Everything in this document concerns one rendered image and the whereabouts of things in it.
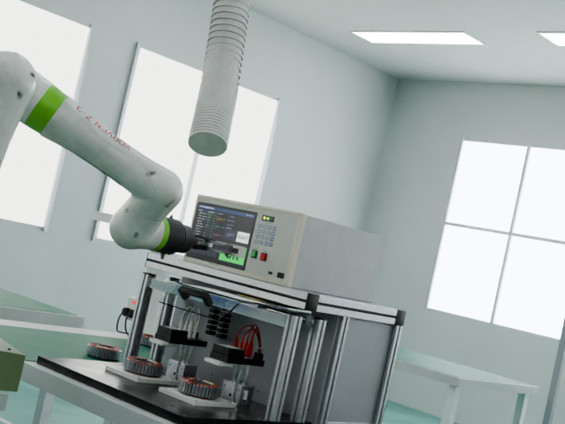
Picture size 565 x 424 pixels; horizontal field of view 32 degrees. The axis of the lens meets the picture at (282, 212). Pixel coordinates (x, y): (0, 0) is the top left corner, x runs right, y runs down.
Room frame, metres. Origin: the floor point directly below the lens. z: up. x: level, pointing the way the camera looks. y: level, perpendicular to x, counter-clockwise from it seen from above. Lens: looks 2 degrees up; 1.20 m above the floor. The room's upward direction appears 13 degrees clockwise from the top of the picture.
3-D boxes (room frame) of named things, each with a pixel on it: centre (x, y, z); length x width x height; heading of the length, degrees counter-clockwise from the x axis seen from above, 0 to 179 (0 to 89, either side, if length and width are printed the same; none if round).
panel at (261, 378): (2.94, 0.03, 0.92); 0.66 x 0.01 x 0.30; 46
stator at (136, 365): (2.84, 0.29, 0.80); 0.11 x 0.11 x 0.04
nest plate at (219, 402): (2.67, 0.11, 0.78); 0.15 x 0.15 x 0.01; 46
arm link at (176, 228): (2.55, 0.28, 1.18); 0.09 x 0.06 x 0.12; 46
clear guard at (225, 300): (2.64, 0.06, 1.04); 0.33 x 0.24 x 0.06; 136
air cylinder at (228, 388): (2.78, 0.01, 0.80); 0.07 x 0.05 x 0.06; 46
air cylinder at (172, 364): (2.95, 0.19, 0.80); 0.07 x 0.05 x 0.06; 46
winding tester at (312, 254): (2.98, -0.03, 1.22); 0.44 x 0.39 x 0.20; 46
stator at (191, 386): (2.67, 0.11, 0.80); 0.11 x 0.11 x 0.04
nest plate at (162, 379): (2.84, 0.29, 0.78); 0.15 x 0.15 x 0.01; 46
